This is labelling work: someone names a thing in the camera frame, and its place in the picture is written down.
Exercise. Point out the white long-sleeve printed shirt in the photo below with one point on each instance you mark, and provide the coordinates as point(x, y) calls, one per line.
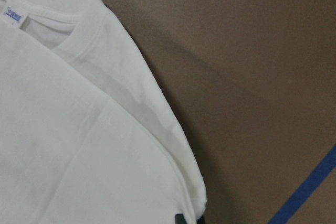
point(87, 135)

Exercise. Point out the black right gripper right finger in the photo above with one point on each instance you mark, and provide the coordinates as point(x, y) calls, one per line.
point(201, 220)

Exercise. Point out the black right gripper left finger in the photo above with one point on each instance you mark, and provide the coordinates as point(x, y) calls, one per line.
point(179, 219)

